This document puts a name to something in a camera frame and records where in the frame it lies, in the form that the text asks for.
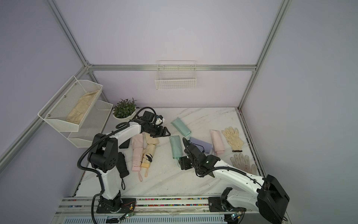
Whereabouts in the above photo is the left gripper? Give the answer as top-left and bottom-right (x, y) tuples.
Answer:
(145, 124), (171, 138)

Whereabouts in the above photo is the yellow umbrella sleeve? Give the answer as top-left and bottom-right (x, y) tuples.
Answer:
(144, 133), (159, 145)

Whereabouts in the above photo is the pink umbrella sleeve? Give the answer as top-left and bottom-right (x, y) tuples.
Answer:
(131, 133), (144, 150)

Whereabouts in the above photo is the green umbrella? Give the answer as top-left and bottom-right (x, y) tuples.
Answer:
(169, 135), (183, 160)
(171, 117), (192, 139)

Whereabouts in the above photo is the yellow umbrella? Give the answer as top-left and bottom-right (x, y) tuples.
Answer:
(141, 144), (156, 177)

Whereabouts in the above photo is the black umbrella sleeve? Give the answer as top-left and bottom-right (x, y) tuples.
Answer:
(118, 139), (131, 149)

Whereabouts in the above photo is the pink umbrella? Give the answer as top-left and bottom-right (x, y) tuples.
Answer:
(210, 130), (225, 156)
(131, 147), (144, 182)

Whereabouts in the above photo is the black umbrella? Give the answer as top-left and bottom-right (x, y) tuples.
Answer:
(116, 152), (130, 190)

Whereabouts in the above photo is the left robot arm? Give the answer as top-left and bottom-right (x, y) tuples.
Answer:
(77, 107), (171, 209)

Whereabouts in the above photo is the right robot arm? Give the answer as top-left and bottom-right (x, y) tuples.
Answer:
(179, 138), (290, 224)

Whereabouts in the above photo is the purple umbrella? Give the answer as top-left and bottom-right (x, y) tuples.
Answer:
(189, 137), (213, 155)

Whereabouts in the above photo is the potted green plant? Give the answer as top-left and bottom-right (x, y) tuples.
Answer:
(113, 98), (137, 119)

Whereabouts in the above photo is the white speckled work glove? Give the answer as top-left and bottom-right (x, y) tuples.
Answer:
(230, 153), (258, 175)

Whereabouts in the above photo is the cream work glove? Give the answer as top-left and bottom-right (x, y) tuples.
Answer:
(222, 127), (244, 153)

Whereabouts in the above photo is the cream glove in shelf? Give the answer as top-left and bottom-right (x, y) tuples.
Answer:
(66, 90), (99, 125)

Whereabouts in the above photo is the white tiered mesh shelf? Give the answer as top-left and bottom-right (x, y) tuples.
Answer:
(38, 76), (113, 148)

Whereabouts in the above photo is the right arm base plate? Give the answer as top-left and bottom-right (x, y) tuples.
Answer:
(208, 197), (247, 212)

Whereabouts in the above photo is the white wire wall basket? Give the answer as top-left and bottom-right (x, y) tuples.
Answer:
(155, 60), (197, 91)

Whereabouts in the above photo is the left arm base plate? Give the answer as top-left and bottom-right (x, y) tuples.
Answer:
(96, 197), (137, 214)

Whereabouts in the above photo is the aluminium rail frame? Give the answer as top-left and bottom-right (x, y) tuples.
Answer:
(51, 196), (267, 224)

